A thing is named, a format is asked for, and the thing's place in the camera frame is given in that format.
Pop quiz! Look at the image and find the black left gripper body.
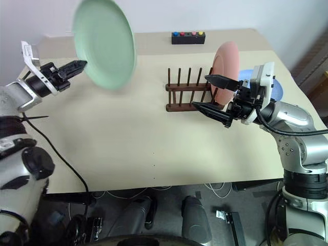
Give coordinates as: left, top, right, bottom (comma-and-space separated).
38, 62, 71, 92

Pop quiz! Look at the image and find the pink-red plate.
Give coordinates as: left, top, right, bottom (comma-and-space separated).
210, 40, 241, 106

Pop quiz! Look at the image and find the beige table mat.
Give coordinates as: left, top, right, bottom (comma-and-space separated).
23, 50, 322, 194

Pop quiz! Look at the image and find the green plate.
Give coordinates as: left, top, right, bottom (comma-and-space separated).
71, 0, 138, 90

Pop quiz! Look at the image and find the brown furniture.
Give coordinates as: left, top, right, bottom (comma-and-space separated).
292, 33, 328, 95

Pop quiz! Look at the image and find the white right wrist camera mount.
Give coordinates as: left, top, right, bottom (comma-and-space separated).
240, 61, 276, 126

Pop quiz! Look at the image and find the blue plate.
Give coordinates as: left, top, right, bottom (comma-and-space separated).
238, 69, 284, 102

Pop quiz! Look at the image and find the black bracket with metal caster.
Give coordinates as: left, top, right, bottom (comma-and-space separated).
216, 210, 247, 246

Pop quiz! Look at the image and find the black button box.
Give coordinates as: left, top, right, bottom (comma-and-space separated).
171, 31, 207, 46

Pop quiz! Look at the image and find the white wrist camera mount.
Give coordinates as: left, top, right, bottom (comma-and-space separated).
20, 40, 59, 96
240, 61, 276, 126

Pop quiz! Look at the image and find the black table frame bar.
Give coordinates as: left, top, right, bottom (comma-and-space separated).
233, 179, 285, 192
43, 192, 97, 206

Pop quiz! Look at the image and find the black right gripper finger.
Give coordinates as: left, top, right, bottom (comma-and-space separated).
204, 74, 243, 91
191, 101, 235, 128

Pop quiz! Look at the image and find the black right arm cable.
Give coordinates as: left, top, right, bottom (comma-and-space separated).
255, 106, 328, 136

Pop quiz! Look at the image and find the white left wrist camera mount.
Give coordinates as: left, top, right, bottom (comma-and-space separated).
20, 40, 59, 96

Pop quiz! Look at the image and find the dark grey rounded shape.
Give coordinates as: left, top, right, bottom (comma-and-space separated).
120, 196, 159, 231
181, 196, 213, 244

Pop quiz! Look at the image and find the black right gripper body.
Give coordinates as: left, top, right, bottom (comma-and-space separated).
227, 81, 264, 121

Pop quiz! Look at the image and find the brown wooden dish rack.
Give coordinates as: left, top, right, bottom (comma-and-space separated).
165, 67, 226, 113

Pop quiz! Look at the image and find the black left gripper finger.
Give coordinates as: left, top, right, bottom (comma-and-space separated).
63, 66, 85, 80
56, 60, 88, 74

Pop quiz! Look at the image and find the black zip tie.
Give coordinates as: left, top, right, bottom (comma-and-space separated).
22, 115, 49, 121

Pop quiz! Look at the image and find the white floor cable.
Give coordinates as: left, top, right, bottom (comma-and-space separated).
94, 181, 234, 200

